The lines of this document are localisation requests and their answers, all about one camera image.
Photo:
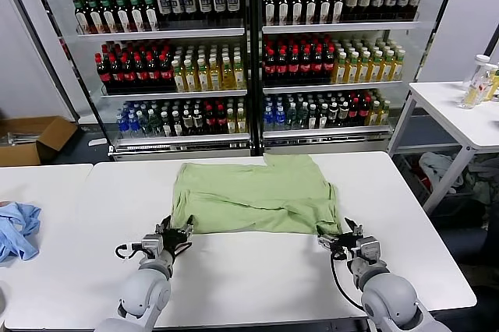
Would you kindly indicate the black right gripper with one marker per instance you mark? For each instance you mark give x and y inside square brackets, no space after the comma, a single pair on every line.
[346,246]

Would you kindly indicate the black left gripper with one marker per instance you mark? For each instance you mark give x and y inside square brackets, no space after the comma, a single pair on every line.
[173,240]

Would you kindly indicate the light green polo shirt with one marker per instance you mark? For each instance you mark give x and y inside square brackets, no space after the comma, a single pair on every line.
[253,191]

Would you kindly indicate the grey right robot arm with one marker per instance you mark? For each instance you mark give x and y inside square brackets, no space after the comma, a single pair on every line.
[386,297]

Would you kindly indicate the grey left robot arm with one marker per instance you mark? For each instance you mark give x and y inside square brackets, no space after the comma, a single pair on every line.
[144,293]

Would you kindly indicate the glass drinks display cabinet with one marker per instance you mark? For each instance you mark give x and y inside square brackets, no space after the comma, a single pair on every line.
[179,151]
[327,145]

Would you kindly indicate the white metal shelf board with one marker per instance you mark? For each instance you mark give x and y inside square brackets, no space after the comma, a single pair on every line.
[175,94]
[179,139]
[163,32]
[327,132]
[339,27]
[331,86]

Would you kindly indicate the dark laundry basket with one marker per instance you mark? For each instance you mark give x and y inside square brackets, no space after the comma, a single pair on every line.
[409,176]

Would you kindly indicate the small dark white cap bottle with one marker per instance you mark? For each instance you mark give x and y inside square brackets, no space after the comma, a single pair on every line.
[313,117]
[323,117]
[333,114]
[199,123]
[177,124]
[188,124]
[344,113]
[167,125]

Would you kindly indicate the small green water bottle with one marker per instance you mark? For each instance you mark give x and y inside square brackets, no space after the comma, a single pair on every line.
[291,118]
[145,125]
[302,118]
[156,125]

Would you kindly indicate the small blue drink bottle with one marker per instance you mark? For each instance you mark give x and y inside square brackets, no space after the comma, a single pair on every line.
[268,119]
[122,125]
[280,119]
[134,125]

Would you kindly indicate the small red cap cola bottle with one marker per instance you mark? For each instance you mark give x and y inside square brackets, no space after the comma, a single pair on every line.
[210,121]
[354,111]
[364,111]
[221,121]

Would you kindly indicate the small white floor object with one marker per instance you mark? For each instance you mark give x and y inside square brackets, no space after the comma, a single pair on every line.
[97,142]

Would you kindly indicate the white grey garment pile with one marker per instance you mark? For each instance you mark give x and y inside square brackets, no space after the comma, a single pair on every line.
[436,166]

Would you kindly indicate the small yellow juice bottle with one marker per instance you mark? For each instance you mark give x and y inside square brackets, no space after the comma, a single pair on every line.
[374,114]
[241,123]
[384,113]
[231,123]

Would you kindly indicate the pale green garment pile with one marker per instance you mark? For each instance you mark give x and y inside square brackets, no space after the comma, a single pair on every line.
[483,188]

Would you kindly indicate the open brown cardboard box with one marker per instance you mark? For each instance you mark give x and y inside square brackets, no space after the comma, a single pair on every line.
[54,133]

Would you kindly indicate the crumpled light blue cloth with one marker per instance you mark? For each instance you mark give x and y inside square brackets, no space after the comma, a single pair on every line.
[19,230]

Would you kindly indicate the white side table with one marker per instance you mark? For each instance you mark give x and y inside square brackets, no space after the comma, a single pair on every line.
[448,106]

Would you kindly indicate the silver metal parts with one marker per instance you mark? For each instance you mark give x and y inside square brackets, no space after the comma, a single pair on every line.
[15,139]

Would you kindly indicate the clear bottle white cap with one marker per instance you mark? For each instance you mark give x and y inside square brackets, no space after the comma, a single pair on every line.
[473,82]

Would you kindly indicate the black framed glass door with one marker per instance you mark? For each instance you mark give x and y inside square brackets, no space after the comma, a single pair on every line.
[426,51]
[67,51]

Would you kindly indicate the green cap dark drink bottle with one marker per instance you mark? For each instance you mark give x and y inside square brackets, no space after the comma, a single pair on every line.
[297,8]
[283,8]
[108,15]
[150,12]
[94,15]
[325,8]
[269,8]
[81,16]
[338,7]
[122,14]
[136,13]
[311,8]

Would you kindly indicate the white cap beige label bottle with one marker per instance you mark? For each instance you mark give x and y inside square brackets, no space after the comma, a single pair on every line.
[365,0]
[352,1]

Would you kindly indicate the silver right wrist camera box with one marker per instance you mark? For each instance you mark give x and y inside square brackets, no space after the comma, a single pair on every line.
[368,248]

